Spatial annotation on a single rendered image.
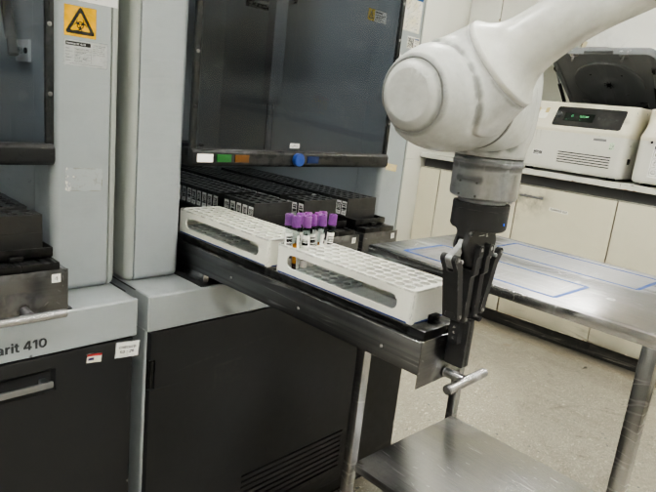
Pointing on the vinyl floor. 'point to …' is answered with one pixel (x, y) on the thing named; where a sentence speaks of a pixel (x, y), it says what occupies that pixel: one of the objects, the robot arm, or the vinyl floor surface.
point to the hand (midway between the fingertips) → (459, 341)
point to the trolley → (510, 266)
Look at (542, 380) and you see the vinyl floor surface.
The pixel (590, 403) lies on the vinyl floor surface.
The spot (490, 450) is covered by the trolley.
